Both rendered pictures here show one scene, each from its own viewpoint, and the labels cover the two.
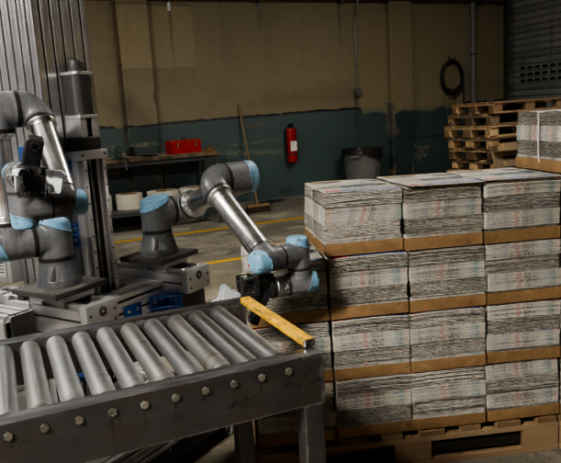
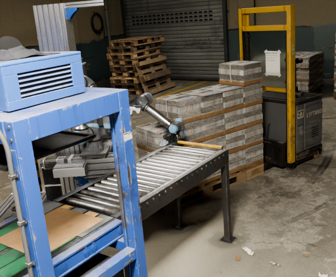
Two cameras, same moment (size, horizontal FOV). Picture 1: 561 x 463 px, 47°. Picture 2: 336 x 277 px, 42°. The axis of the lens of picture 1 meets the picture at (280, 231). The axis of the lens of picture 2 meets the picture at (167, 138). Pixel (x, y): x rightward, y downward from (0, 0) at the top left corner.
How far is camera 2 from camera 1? 2.44 m
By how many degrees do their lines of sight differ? 30
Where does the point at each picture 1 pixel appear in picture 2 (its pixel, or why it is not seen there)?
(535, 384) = (240, 159)
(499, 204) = (227, 99)
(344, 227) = (185, 113)
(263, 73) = not seen: outside the picture
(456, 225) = (216, 107)
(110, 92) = not seen: outside the picture
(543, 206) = (238, 98)
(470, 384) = not seen: hidden behind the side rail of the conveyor
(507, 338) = (231, 144)
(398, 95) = not seen: hidden behind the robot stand
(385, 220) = (196, 109)
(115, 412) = (197, 171)
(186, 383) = (207, 161)
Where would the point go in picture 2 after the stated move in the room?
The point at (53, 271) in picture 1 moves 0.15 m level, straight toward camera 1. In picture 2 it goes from (98, 144) to (110, 147)
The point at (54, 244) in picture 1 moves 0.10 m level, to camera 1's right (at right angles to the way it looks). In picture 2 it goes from (97, 134) to (108, 131)
